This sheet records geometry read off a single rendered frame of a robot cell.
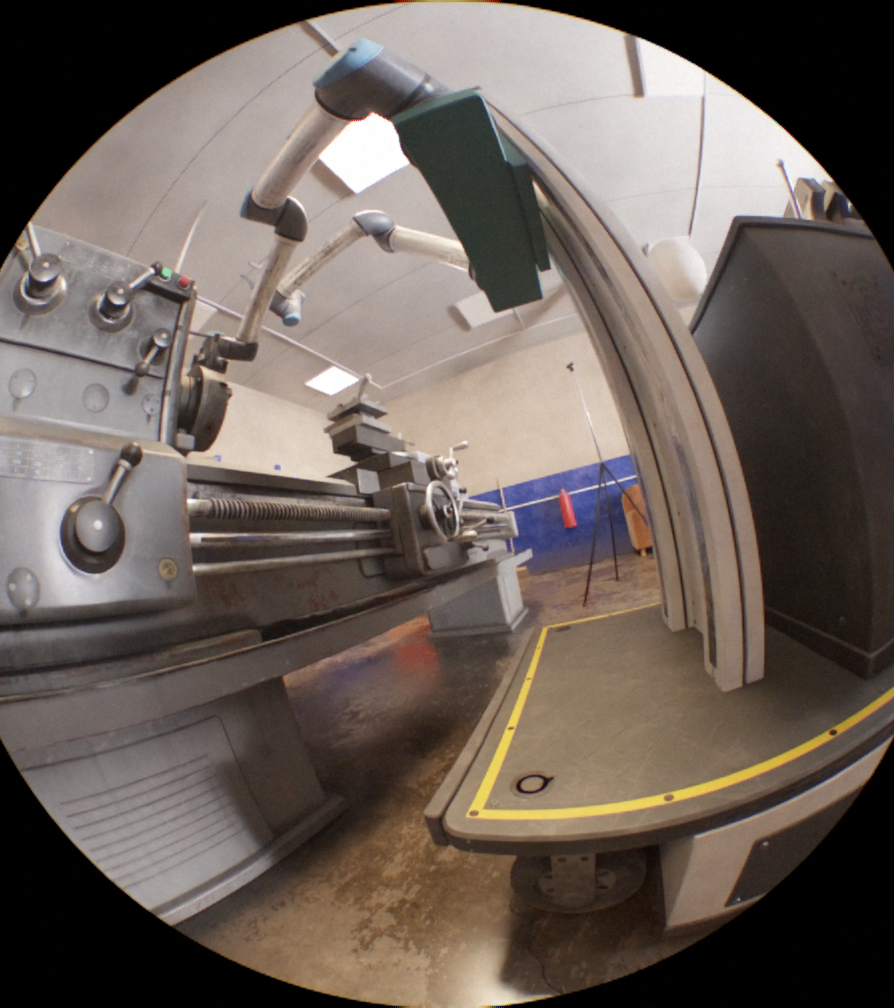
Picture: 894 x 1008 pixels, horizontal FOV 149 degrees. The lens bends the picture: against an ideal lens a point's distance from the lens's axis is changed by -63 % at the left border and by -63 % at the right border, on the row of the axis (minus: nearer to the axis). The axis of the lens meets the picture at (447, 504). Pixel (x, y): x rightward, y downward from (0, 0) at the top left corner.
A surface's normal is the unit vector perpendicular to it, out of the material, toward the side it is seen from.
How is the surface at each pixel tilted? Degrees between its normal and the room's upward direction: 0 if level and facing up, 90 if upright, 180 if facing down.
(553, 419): 90
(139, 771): 90
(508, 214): 180
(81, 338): 90
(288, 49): 180
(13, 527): 90
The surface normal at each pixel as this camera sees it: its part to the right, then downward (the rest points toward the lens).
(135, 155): 0.20, 0.97
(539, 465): -0.42, -0.04
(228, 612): 0.89, -0.24
